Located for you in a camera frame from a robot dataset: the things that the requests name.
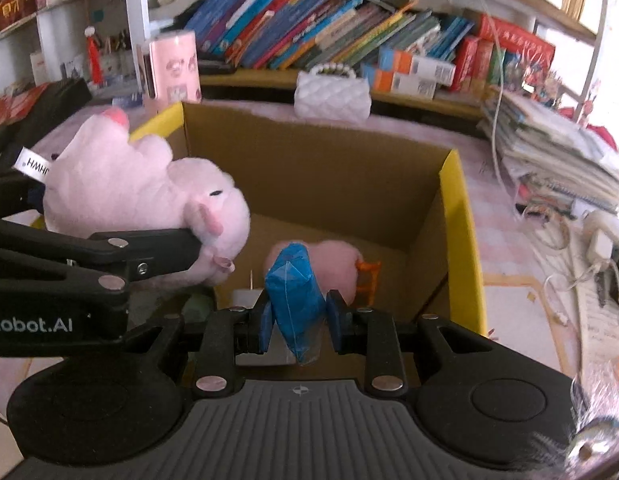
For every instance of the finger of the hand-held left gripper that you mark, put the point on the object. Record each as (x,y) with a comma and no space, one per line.
(154,252)
(14,195)

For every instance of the row of blue children's books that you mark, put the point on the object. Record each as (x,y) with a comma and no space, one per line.
(314,30)

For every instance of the white quilted handbag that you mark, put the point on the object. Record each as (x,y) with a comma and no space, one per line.
(334,95)

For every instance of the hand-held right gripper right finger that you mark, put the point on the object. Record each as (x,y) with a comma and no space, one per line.
(337,322)

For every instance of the pencil cup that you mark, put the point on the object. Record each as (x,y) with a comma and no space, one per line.
(116,57)

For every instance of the red boxed book set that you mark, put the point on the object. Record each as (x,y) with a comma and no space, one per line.
(509,50)

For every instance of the pink printed cylinder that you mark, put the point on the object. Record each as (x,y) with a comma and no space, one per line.
(174,67)

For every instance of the stack of papers and booklets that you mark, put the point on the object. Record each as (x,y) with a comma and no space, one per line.
(554,155)

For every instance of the red tassel ornament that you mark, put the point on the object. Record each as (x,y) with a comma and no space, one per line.
(95,57)

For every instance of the black bag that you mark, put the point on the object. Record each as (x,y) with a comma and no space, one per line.
(44,107)

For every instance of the orange and white carton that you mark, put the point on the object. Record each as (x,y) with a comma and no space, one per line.
(404,85)
(419,66)

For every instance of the white and wooden bookshelf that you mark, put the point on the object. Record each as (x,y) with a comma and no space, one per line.
(134,5)

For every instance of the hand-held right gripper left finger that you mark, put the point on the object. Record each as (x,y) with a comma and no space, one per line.
(266,327)

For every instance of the pink plush with orange feet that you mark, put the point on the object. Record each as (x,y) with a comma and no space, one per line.
(334,265)

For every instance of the pink plush pig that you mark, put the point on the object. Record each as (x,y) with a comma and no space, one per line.
(139,185)

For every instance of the yellow cardboard box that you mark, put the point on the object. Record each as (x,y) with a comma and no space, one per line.
(314,170)

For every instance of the blue plastic packet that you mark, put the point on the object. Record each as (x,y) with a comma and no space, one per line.
(294,300)

